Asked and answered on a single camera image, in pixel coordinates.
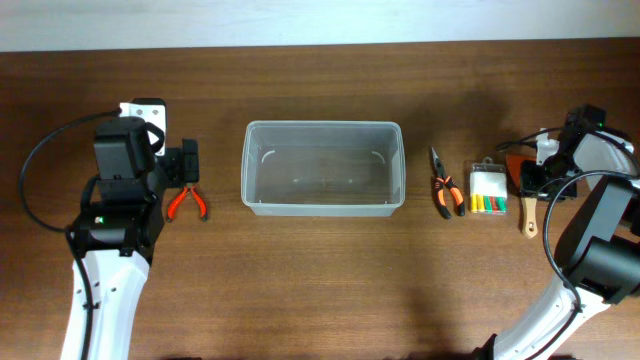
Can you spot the orange scraper wooden handle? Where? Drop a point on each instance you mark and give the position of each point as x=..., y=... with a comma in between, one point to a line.
x=519, y=168

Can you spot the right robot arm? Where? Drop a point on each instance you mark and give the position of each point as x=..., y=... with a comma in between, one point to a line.
x=593, y=267

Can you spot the small red cutting pliers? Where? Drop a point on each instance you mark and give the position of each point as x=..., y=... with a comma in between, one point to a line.
x=176, y=202

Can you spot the clear case of screwdriver bits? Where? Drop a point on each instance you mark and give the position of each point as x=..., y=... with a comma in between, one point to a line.
x=488, y=188

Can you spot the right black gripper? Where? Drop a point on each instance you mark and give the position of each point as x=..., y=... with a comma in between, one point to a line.
x=567, y=191

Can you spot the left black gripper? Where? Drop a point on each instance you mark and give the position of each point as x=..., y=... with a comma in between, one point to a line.
x=185, y=162

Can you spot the clear plastic container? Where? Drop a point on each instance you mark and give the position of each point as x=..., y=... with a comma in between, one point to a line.
x=323, y=168

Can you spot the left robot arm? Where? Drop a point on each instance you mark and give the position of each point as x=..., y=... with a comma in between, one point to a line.
x=113, y=238

